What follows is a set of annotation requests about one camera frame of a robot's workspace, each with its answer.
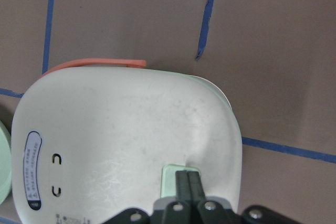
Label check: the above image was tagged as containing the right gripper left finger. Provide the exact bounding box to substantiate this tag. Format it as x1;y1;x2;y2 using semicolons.
175;170;191;201

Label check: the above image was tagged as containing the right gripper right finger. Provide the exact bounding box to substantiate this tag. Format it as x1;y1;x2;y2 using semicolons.
187;171;206;200

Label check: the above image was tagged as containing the green plate near right arm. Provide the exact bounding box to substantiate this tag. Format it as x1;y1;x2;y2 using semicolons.
0;122;12;204

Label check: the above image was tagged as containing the white rice cooker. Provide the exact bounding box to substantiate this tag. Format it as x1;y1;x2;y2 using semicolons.
11;66;242;223

